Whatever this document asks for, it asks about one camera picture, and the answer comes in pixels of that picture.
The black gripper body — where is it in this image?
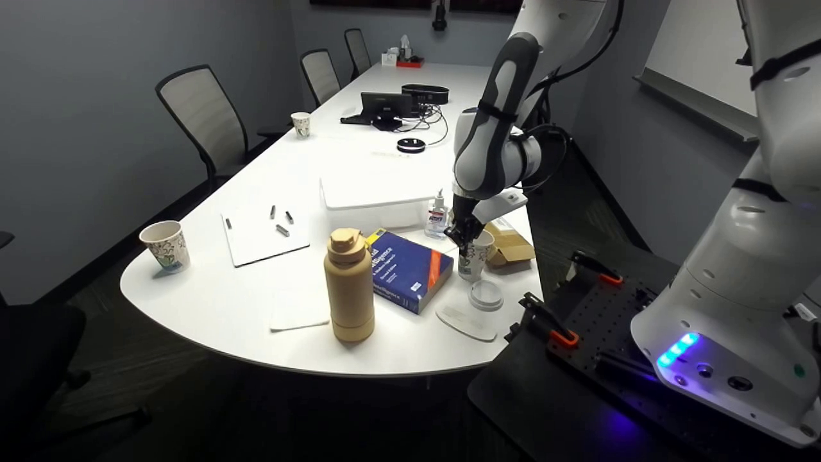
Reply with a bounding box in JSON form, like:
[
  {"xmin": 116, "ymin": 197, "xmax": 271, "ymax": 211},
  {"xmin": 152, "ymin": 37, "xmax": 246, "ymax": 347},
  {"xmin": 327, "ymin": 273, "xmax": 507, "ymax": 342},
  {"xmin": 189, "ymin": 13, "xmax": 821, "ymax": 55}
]
[{"xmin": 450, "ymin": 193, "xmax": 492, "ymax": 242}]

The small orange-lid jar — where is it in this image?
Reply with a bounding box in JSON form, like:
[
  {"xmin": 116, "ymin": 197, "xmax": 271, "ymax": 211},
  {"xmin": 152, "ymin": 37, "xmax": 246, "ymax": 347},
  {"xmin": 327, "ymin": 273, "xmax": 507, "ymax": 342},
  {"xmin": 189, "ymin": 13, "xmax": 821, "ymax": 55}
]
[{"xmin": 456, "ymin": 228, "xmax": 501, "ymax": 286}]

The white plastic cup lid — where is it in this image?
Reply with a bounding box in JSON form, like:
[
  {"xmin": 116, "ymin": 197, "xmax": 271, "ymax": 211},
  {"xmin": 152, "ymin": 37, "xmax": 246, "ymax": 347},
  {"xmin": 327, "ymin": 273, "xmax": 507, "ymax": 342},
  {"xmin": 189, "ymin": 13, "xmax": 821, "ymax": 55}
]
[{"xmin": 468, "ymin": 279, "xmax": 507, "ymax": 314}]

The small white paper cup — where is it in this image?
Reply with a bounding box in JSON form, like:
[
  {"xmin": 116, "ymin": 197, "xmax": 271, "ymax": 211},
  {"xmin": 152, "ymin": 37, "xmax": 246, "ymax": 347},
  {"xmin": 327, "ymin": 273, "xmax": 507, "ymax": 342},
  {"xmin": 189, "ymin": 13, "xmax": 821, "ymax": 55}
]
[{"xmin": 287, "ymin": 110, "xmax": 312, "ymax": 141}]

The patterned paper cup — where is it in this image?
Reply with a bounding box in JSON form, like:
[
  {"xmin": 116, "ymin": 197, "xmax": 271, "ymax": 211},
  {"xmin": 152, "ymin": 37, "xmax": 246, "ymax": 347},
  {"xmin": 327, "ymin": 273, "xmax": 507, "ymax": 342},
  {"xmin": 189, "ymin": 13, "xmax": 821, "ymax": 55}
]
[{"xmin": 135, "ymin": 219, "xmax": 193, "ymax": 274}]

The clear hand sanitizer bottle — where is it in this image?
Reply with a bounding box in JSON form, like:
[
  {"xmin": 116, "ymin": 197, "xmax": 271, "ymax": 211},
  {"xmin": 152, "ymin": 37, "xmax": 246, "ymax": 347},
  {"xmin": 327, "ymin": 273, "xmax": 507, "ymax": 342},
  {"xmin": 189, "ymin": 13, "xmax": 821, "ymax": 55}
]
[{"xmin": 424, "ymin": 188, "xmax": 455, "ymax": 242}]

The brown cardboard box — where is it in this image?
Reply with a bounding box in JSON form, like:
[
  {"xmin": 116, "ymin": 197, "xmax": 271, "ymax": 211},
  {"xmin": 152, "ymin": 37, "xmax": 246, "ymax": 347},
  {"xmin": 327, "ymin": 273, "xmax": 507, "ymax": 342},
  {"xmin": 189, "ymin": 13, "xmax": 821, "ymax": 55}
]
[{"xmin": 481, "ymin": 219, "xmax": 537, "ymax": 273}]

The blue Artificial Intelligence book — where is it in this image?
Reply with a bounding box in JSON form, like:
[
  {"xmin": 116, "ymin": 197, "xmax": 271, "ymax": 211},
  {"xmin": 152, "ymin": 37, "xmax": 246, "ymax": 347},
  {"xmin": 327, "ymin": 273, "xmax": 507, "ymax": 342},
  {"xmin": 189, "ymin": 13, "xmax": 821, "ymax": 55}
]
[{"xmin": 366, "ymin": 228, "xmax": 456, "ymax": 316}]

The white oval flat device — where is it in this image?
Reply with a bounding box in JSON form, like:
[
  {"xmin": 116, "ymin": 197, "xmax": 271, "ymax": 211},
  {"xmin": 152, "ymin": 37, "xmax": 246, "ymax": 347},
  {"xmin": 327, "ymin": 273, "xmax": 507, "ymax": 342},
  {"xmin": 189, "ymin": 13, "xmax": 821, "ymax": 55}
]
[{"xmin": 434, "ymin": 302, "xmax": 501, "ymax": 343}]

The round black puck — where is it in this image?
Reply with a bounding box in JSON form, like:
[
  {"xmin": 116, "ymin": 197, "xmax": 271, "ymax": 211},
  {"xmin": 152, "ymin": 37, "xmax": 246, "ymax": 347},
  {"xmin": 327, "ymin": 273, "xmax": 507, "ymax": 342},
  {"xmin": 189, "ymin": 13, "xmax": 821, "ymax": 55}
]
[{"xmin": 395, "ymin": 133, "xmax": 429, "ymax": 157}]

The white rectangular box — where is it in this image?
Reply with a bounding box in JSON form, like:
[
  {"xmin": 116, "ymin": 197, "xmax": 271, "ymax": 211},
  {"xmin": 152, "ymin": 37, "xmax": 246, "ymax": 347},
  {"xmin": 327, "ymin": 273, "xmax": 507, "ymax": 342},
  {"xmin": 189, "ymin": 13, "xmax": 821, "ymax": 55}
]
[{"xmin": 318, "ymin": 162, "xmax": 436, "ymax": 236}]

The orange black clamp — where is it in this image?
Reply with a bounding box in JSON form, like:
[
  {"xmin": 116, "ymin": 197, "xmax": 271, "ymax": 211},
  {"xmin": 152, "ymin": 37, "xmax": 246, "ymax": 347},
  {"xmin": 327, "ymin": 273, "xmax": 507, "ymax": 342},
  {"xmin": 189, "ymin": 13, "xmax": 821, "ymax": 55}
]
[
  {"xmin": 516, "ymin": 291, "xmax": 586, "ymax": 351},
  {"xmin": 568, "ymin": 250, "xmax": 629, "ymax": 291}
]

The tan insulated bottle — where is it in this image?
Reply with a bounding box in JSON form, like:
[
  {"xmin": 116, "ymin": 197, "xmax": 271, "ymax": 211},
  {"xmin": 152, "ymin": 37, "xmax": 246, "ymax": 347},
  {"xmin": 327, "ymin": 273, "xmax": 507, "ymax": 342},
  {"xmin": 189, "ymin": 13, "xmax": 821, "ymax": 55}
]
[{"xmin": 320, "ymin": 227, "xmax": 377, "ymax": 348}]

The black oval speaker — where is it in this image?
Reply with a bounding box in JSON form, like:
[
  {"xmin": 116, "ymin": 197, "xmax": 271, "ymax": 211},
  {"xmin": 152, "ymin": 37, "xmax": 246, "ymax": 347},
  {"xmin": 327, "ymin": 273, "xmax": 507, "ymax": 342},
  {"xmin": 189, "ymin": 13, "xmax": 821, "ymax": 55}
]
[{"xmin": 400, "ymin": 83, "xmax": 451, "ymax": 107}]

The black conference phone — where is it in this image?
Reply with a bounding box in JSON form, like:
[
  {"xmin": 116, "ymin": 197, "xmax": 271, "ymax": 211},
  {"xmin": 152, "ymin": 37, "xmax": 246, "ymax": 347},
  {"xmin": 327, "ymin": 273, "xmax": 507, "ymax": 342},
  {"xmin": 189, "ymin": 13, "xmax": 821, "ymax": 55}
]
[{"xmin": 338, "ymin": 89, "xmax": 429, "ymax": 133}]

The thin white stick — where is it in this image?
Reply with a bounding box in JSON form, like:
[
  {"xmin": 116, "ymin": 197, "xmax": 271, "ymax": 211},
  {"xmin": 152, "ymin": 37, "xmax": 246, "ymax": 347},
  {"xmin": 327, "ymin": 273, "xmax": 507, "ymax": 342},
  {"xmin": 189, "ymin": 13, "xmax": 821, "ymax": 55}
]
[{"xmin": 268, "ymin": 319, "xmax": 333, "ymax": 337}]

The large mesh office chair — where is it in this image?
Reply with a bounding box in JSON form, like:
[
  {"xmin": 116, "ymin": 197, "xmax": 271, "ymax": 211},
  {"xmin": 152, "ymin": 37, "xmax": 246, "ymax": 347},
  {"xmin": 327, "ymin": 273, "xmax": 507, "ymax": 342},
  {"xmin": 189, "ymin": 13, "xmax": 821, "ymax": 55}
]
[{"xmin": 153, "ymin": 62, "xmax": 261, "ymax": 191}]

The black upholstered chair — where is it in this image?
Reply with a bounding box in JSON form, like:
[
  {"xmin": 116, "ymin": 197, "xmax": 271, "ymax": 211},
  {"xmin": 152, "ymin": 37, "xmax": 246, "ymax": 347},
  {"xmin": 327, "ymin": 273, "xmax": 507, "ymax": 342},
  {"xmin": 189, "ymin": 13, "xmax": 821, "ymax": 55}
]
[{"xmin": 0, "ymin": 228, "xmax": 152, "ymax": 462}]

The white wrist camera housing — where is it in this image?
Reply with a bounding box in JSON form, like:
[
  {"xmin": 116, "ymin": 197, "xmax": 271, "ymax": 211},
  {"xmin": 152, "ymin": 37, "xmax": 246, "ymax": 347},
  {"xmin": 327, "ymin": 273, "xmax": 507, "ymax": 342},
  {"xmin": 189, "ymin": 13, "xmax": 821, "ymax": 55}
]
[{"xmin": 483, "ymin": 188, "xmax": 531, "ymax": 227}]

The white cable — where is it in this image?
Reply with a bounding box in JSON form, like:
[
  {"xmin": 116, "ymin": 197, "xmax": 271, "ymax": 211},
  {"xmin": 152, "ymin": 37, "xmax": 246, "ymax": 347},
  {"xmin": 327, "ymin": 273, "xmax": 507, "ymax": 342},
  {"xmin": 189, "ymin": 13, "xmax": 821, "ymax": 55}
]
[{"xmin": 400, "ymin": 105, "xmax": 455, "ymax": 148}]

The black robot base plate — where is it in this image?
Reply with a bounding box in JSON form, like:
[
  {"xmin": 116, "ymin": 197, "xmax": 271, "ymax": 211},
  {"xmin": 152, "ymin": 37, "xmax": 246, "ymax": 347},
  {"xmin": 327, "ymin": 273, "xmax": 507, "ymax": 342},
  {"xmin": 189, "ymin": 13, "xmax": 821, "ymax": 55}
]
[{"xmin": 465, "ymin": 246, "xmax": 821, "ymax": 462}]

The black wall screen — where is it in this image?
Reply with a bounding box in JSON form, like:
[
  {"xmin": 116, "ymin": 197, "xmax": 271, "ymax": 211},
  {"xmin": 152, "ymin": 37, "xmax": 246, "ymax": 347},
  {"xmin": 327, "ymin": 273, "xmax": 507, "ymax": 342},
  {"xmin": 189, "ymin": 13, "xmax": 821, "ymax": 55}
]
[{"xmin": 307, "ymin": 0, "xmax": 527, "ymax": 19}]

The wall whiteboard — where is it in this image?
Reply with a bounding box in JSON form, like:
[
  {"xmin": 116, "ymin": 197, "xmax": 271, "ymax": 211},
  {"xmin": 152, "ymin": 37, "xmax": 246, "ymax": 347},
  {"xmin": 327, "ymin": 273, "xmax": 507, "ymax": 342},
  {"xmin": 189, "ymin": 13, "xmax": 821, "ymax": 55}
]
[{"xmin": 633, "ymin": 0, "xmax": 765, "ymax": 144}]

